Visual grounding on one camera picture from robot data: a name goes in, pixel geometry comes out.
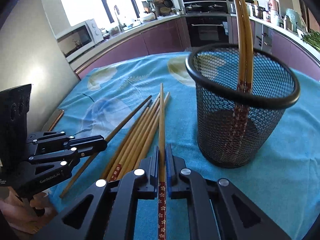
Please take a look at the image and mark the bamboo chopstick red floral end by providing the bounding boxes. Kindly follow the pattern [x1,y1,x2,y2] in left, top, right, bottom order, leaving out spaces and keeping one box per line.
[158,83,166,239]

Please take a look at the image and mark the black range hood stove unit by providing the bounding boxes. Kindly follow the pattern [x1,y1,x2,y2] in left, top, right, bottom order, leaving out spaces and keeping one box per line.
[182,0,229,14]

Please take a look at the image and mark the blue floral tablecloth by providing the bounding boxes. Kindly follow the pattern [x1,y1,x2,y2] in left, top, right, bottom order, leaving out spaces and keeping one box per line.
[55,53,319,239]

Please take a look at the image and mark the dark brown wooden chopstick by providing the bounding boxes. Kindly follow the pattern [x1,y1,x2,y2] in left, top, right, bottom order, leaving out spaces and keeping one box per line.
[59,95,152,199]

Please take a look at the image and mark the purple kitchen cabinets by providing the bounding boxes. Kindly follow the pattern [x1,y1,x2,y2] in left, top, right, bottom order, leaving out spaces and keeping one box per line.
[71,16,319,80]

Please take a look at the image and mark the bamboo chopstick pile piece three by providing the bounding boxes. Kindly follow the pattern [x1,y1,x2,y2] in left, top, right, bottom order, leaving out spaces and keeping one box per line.
[119,97,160,178]

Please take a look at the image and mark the bamboo chopstick pile piece two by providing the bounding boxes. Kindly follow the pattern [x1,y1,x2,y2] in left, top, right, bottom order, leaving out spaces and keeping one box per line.
[114,95,160,180]

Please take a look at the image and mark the green leafy vegetables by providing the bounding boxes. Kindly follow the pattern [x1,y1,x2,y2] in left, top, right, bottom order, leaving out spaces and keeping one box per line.
[302,29,320,51]

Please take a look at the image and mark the white microwave oven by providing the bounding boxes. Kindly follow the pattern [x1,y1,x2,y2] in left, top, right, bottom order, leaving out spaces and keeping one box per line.
[56,19,104,63]

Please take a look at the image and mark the steel cooking pot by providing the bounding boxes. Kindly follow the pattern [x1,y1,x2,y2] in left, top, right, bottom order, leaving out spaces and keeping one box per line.
[251,4,265,19]

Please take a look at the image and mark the left hand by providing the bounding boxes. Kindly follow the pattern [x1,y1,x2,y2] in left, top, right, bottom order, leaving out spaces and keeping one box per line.
[1,191,57,235]

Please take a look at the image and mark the black mesh utensil holder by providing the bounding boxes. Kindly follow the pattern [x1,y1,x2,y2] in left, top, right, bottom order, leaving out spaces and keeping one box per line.
[185,43,300,168]

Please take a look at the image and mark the black built-in oven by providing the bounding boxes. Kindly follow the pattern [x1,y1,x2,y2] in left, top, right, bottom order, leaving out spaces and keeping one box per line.
[186,15,231,47]

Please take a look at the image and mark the chrome kitchen faucet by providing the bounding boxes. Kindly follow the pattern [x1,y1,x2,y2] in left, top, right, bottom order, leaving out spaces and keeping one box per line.
[113,5,124,32]

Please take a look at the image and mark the light green kitchen appliance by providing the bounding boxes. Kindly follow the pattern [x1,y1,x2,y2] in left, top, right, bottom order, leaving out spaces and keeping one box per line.
[286,8,307,33]

